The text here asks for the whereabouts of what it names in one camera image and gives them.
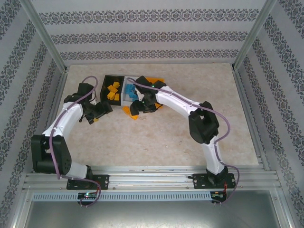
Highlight aluminium side rail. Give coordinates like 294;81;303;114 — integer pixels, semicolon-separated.
232;67;271;171
32;67;69;174

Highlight aluminium frame post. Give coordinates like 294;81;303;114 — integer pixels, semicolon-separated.
18;0;68;73
232;0;278;71

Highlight aluminium mounting rail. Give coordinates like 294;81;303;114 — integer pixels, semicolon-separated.
22;166;282;190

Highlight white plastic container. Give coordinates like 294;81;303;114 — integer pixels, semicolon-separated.
120;76;143;107

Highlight metal sheet panel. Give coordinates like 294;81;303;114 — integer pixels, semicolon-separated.
14;200;292;228

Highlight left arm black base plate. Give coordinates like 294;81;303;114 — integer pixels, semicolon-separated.
66;174;110;190

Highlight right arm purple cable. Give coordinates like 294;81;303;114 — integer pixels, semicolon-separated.
127;77;241;207

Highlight black plastic container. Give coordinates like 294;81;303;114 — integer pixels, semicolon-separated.
100;75;126;108

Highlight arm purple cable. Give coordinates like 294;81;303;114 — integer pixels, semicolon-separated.
49;75;102;209
127;77;241;207

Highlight yellow plastic container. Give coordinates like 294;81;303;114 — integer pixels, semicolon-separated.
145;76;166;110

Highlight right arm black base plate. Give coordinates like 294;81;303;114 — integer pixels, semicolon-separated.
193;173;236;190

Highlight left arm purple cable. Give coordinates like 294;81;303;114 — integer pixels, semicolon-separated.
49;75;102;209

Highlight slotted grey cable duct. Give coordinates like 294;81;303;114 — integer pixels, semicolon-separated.
32;191;212;202

